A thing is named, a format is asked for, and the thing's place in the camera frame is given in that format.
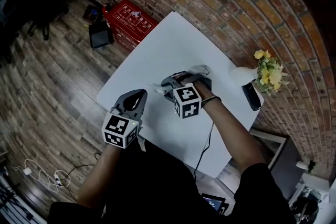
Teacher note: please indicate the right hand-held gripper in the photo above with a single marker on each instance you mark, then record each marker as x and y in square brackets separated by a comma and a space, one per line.
[187, 102]

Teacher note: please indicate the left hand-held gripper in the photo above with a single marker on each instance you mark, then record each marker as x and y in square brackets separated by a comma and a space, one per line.
[118, 129]

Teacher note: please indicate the grey white umbrella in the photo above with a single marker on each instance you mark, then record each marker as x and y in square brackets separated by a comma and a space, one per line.
[199, 69]

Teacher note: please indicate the person's left forearm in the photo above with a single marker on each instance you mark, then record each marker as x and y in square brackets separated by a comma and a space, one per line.
[99, 175]

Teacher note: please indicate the person's right forearm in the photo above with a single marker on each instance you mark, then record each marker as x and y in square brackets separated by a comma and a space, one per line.
[228, 133]

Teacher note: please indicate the person's right hand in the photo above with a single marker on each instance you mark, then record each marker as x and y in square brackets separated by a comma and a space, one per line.
[203, 87]

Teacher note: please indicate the black wrist band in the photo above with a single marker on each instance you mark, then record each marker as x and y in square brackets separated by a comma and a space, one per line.
[211, 98]

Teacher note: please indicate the white table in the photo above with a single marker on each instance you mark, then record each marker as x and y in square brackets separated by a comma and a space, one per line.
[168, 47]

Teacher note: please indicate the black case on table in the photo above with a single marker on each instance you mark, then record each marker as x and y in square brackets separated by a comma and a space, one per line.
[250, 95]

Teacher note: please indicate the person's black clothing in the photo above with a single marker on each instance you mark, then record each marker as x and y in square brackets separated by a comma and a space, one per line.
[157, 191]

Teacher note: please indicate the yellow flower bouquet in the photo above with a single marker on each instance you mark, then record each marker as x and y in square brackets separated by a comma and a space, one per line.
[270, 73]

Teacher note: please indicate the black screen box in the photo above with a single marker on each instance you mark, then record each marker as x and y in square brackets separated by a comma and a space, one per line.
[101, 35]

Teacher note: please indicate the red fire extinguisher box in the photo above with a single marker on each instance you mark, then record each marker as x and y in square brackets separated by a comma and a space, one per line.
[131, 23]

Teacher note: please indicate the black tablet device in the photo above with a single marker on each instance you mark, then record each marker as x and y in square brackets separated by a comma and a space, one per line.
[214, 203]

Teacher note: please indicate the dark grey side table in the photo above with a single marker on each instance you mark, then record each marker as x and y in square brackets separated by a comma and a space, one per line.
[286, 165]

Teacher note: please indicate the red fire extinguisher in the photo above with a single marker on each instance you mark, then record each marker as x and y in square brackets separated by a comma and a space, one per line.
[106, 11]

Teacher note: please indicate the small dark box blue sign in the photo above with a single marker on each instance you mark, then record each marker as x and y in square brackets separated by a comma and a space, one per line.
[92, 13]

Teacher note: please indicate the small white vase green plant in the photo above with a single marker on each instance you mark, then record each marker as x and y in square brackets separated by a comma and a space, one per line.
[302, 165]

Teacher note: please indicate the white cabinet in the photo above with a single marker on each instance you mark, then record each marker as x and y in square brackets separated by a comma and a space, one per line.
[315, 181]

